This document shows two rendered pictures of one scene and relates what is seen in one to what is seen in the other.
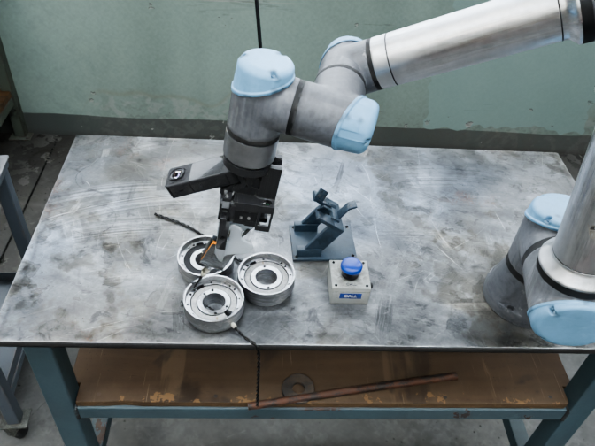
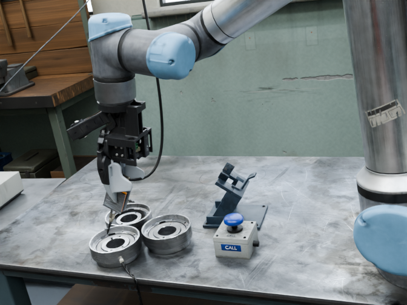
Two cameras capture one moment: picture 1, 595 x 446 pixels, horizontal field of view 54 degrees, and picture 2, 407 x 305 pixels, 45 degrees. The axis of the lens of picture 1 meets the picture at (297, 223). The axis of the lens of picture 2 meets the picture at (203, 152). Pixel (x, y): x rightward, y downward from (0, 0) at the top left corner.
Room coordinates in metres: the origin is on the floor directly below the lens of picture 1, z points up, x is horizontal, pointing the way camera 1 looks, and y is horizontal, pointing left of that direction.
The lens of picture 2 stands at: (-0.05, -0.47, 1.34)
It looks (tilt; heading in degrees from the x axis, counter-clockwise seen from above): 21 degrees down; 28
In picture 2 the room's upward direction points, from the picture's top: 8 degrees counter-clockwise
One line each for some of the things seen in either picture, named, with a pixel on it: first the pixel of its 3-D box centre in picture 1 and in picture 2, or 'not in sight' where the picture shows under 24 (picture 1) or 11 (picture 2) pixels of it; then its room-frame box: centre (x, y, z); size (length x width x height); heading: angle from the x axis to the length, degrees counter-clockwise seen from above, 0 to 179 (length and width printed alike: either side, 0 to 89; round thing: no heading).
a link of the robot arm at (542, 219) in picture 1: (555, 237); not in sight; (0.74, -0.44, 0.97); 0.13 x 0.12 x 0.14; 173
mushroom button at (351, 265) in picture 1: (350, 272); (234, 227); (0.72, -0.10, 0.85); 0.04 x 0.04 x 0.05
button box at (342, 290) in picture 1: (351, 281); (238, 238); (0.72, -0.11, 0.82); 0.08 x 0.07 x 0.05; 96
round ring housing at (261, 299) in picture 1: (266, 280); (167, 234); (0.71, 0.05, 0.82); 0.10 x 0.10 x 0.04
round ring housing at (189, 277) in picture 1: (205, 262); (129, 221); (0.74, 0.16, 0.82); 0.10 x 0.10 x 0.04
